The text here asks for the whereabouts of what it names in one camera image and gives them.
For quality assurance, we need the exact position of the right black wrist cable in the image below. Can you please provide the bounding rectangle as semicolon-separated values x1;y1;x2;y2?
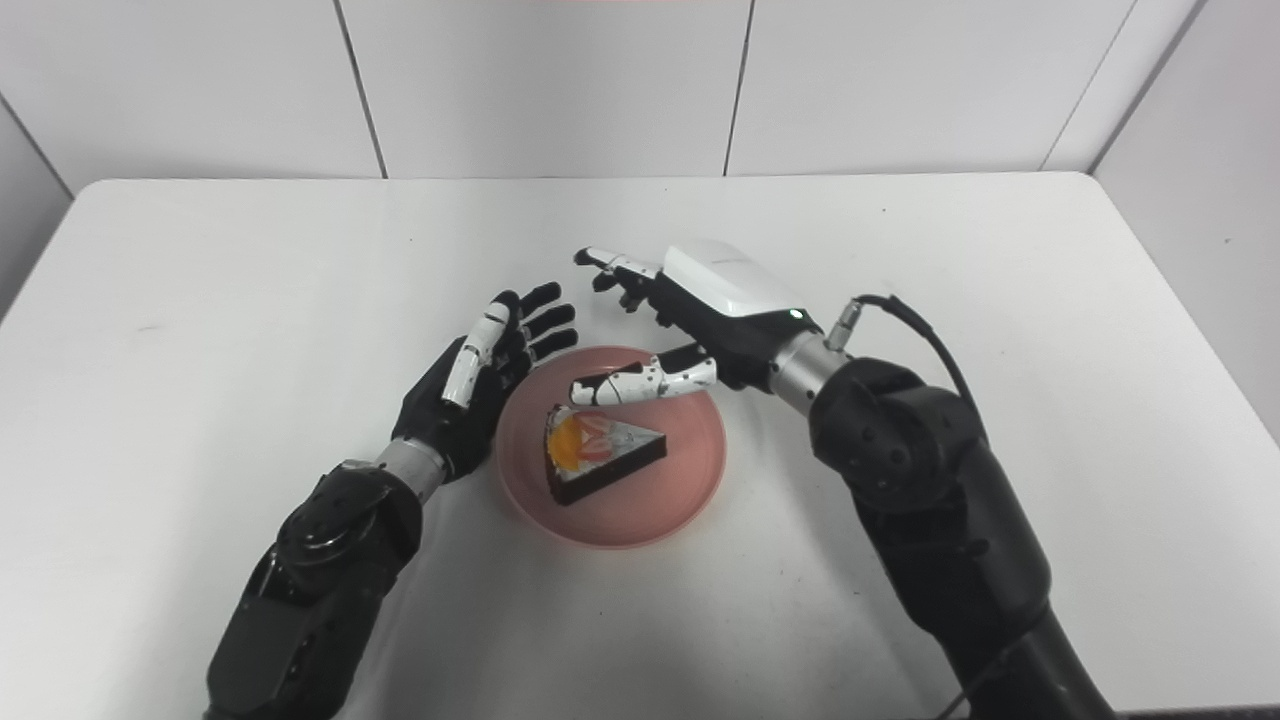
825;294;991;441

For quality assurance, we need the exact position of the chocolate cake slice with fruit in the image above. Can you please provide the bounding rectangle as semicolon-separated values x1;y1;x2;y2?
543;403;668;506

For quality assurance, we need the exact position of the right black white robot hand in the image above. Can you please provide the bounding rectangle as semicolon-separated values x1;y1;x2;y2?
570;238;823;406

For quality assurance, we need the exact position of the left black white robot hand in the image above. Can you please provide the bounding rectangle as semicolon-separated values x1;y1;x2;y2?
392;282;579;486

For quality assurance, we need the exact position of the pink round plate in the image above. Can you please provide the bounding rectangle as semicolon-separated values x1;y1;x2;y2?
496;346;727;550

